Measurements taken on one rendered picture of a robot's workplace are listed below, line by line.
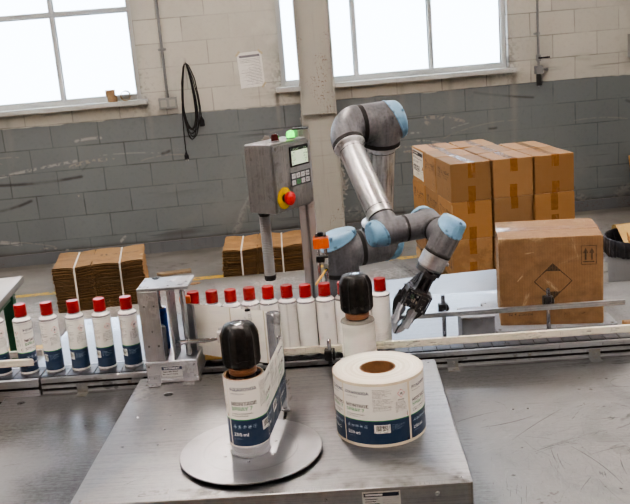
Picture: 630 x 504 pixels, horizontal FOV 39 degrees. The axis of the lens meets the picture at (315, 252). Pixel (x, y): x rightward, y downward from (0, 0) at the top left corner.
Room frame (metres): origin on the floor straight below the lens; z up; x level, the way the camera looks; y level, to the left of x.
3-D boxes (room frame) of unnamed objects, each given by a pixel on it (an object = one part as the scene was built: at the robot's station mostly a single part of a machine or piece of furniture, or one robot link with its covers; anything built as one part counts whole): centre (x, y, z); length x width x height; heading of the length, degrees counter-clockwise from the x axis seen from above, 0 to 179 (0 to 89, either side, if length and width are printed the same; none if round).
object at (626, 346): (2.35, -0.03, 0.85); 1.65 x 0.11 x 0.05; 88
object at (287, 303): (2.36, 0.09, 0.98); 0.05 x 0.05 x 0.20
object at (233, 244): (6.89, 0.41, 0.11); 0.65 x 0.54 x 0.22; 91
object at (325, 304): (2.34, -0.02, 0.98); 0.05 x 0.05 x 0.20
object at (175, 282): (2.27, 0.40, 1.14); 0.14 x 0.11 x 0.01; 88
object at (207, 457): (1.76, 0.17, 0.89); 0.31 x 0.31 x 0.01
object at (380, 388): (1.84, -0.12, 0.95); 0.20 x 0.20 x 0.14
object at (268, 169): (2.44, 0.08, 1.38); 0.17 x 0.10 x 0.19; 143
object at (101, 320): (2.38, 0.61, 0.98); 0.05 x 0.05 x 0.20
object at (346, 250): (2.76, -0.09, 1.07); 0.13 x 0.12 x 0.14; 108
